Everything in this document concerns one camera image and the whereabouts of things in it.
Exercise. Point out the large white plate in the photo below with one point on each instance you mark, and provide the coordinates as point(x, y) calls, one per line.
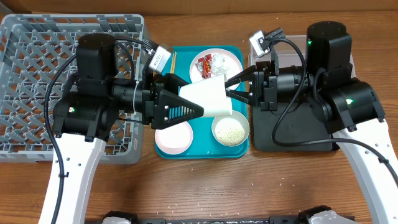
point(235, 66)

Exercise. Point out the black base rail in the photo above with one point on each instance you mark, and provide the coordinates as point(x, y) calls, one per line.
point(320, 214)

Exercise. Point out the grey dish rack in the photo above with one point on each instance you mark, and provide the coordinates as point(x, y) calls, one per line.
point(33, 48)

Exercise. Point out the wooden chopstick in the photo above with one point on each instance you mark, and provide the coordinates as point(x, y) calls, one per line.
point(172, 62)

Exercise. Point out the grey bowl of rice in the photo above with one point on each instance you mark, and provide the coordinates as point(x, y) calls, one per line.
point(231, 130)

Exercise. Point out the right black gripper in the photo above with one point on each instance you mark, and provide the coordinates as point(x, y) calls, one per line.
point(265, 94)

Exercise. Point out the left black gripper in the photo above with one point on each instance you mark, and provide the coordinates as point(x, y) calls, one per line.
point(148, 101)

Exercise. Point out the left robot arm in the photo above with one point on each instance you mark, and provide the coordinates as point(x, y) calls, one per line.
point(93, 97)

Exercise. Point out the white tissue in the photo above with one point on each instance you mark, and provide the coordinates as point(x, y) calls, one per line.
point(219, 65)

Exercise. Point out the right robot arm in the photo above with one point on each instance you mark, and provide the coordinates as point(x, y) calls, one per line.
point(349, 108)

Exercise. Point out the white paper cup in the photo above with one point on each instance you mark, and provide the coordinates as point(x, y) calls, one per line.
point(210, 94)

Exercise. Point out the small white plate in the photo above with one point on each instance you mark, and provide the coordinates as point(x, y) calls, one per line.
point(175, 139)

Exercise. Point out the black tray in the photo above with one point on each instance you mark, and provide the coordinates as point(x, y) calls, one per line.
point(299, 124)

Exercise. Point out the red snack wrapper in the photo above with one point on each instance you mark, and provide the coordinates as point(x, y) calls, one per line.
point(203, 65)

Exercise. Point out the teal plastic tray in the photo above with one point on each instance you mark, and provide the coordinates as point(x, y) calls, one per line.
point(204, 145)

